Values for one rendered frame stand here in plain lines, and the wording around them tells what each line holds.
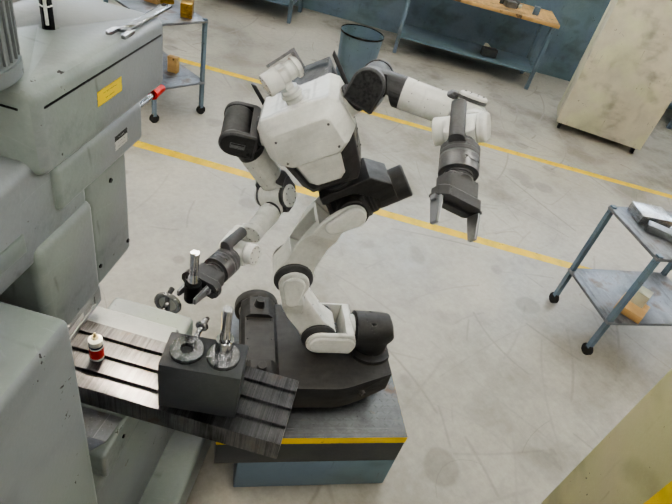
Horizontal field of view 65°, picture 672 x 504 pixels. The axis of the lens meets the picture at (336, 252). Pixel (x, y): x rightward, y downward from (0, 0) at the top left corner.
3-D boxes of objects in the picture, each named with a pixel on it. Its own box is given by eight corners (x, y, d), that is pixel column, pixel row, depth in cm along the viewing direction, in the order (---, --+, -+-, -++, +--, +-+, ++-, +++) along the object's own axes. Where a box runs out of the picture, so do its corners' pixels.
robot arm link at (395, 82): (401, 102, 156) (358, 86, 157) (412, 72, 151) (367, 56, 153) (394, 112, 146) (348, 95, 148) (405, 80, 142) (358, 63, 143)
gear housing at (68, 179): (46, 111, 125) (39, 70, 119) (144, 138, 125) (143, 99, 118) (-64, 180, 99) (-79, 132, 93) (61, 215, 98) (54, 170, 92)
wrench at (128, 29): (159, 4, 121) (159, 0, 120) (176, 9, 121) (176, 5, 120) (105, 34, 101) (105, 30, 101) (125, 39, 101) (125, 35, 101)
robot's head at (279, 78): (270, 100, 151) (255, 73, 146) (299, 81, 152) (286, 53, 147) (278, 106, 146) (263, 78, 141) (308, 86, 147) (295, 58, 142)
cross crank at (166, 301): (158, 302, 226) (158, 282, 219) (185, 309, 226) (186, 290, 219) (141, 328, 214) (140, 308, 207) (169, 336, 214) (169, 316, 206)
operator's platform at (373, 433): (359, 364, 296) (377, 316, 272) (383, 483, 245) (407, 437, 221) (216, 361, 278) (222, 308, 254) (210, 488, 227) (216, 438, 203)
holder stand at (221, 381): (170, 371, 160) (171, 327, 147) (242, 384, 161) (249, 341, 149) (157, 405, 150) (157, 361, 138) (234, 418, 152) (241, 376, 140)
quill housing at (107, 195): (61, 227, 142) (44, 119, 122) (134, 248, 142) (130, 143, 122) (14, 271, 127) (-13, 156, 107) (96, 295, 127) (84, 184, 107)
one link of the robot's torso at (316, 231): (295, 272, 209) (370, 189, 188) (299, 304, 196) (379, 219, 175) (262, 257, 202) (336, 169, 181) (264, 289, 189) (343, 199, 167)
